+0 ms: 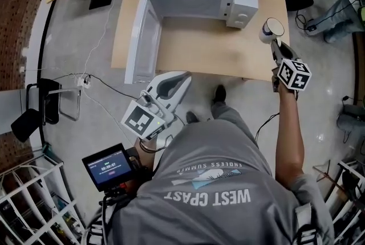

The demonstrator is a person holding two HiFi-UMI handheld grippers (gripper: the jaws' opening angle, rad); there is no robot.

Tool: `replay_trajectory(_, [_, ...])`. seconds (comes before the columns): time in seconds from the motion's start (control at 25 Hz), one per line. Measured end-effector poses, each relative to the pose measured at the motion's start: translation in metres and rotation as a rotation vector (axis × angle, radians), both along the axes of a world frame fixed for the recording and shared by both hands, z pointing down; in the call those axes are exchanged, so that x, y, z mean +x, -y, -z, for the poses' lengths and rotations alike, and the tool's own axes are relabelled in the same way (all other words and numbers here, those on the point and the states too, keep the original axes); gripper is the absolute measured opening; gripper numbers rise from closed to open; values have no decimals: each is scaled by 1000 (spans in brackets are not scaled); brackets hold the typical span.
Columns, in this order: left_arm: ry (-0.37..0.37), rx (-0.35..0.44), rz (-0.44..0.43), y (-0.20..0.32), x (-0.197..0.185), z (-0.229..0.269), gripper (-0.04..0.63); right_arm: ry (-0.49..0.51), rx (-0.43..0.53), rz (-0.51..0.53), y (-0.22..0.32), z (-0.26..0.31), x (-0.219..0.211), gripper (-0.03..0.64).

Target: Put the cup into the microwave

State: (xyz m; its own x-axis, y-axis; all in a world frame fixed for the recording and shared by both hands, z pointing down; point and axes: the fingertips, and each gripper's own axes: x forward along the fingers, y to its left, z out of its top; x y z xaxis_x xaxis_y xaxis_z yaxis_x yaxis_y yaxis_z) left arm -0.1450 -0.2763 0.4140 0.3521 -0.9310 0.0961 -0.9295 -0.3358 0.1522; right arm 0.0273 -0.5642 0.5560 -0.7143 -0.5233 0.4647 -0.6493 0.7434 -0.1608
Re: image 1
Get white cup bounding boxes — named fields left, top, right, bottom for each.
left=258, top=17, right=285, bottom=44

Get metal frame rack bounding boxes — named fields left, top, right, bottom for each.
left=313, top=158, right=365, bottom=245

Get black cable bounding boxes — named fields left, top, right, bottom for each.
left=88, top=74, right=143, bottom=100

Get white wire shelf rack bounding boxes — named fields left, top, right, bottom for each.
left=0, top=143, right=86, bottom=245

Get black metal-frame chair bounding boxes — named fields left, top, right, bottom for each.
left=10, top=77, right=82, bottom=142

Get black wrist band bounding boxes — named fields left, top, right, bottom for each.
left=139, top=137, right=158, bottom=154

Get grey bag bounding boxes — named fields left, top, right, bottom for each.
left=336, top=104, right=365, bottom=141

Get white cable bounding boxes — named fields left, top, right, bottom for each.
left=19, top=0, right=119, bottom=82

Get grey backpack strap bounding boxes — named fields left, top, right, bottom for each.
left=293, top=202, right=322, bottom=245

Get person's left forearm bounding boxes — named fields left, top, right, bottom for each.
left=133, top=137, right=162, bottom=172

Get person's black shoe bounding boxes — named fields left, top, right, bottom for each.
left=212, top=84, right=228, bottom=105
left=185, top=111, right=200, bottom=125

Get person's grey trousers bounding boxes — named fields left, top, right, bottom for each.
left=210, top=101, right=259, bottom=148

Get person's grey printed t-shirt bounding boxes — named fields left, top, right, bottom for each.
left=107, top=120, right=334, bottom=245

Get person's right forearm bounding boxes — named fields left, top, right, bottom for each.
left=275, top=85, right=305, bottom=191

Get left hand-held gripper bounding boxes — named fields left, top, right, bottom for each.
left=121, top=70, right=193, bottom=141

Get white power strip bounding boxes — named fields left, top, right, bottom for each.
left=77, top=75, right=92, bottom=88

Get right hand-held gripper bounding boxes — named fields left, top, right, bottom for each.
left=270, top=38, right=313, bottom=93

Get black chest-mounted monitor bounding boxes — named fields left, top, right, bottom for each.
left=82, top=143, right=135, bottom=193

